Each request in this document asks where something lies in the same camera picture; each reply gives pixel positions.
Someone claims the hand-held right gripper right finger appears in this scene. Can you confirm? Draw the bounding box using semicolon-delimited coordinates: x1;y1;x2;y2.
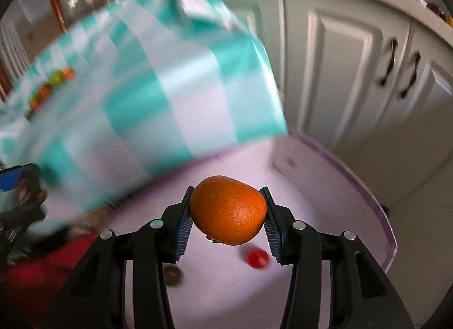
259;186;414;329

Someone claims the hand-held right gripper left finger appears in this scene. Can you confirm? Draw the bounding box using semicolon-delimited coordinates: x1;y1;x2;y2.
44;186;195;329

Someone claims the white box with purple rim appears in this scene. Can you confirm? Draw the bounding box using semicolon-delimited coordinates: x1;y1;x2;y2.
44;130;398;329

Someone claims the dark water chestnut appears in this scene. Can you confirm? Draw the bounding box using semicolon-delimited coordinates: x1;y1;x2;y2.
163;267;183;286

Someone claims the red cloth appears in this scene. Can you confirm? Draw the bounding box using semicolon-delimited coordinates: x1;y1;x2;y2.
0;233;104;329

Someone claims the teal checkered tablecloth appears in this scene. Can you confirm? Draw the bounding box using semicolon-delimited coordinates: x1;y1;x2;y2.
0;0;288;224

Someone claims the white cabinet door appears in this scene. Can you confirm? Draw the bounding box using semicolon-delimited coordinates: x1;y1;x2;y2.
282;0;413;160
212;0;287;128
354;21;453;211

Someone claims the dark cabinet door handle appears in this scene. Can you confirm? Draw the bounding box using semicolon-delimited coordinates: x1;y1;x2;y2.
400;52;422;99
379;39;399;86

